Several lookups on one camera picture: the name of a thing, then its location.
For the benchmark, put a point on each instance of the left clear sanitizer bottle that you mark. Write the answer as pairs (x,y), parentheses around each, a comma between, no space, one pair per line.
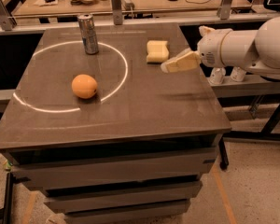
(217,76)

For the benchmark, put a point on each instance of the white power strip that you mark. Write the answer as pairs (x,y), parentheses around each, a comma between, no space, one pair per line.
(128,4)

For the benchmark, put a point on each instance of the yellow sponge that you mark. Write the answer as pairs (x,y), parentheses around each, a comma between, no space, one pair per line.
(157,51)

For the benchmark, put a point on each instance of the left metal bracket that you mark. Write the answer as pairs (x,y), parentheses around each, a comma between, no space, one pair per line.
(7,21)

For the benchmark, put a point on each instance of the grey table with drawers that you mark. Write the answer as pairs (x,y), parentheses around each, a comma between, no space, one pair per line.
(136,149)

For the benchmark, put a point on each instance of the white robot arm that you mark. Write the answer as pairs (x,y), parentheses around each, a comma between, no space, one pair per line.
(254,51)

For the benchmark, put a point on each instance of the right metal bracket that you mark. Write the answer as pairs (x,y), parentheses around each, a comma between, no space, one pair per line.
(224,10)

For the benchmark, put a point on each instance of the middle metal bracket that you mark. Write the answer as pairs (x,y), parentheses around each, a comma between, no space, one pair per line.
(117,12)

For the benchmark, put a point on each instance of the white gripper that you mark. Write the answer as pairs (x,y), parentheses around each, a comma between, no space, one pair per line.
(209,51)

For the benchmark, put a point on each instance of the clear sanitizer bottle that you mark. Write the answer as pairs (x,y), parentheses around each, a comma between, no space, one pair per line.
(238,74)
(217,76)

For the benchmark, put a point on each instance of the wooden background desk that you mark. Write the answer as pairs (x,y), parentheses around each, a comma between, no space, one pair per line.
(30,10)

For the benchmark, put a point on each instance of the orange fruit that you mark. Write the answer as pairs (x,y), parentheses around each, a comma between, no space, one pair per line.
(84,86)

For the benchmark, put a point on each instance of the black robot stand frame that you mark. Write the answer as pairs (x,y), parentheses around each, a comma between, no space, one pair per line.
(266,134)

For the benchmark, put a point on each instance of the right clear sanitizer bottle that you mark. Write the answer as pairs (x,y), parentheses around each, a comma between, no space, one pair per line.
(238,74)

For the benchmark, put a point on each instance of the silver drink can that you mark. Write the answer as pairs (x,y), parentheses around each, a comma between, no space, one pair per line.
(88,34)

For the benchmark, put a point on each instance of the metal bracket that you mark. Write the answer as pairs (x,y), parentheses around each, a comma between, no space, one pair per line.
(224,10)
(7,21)
(117,12)

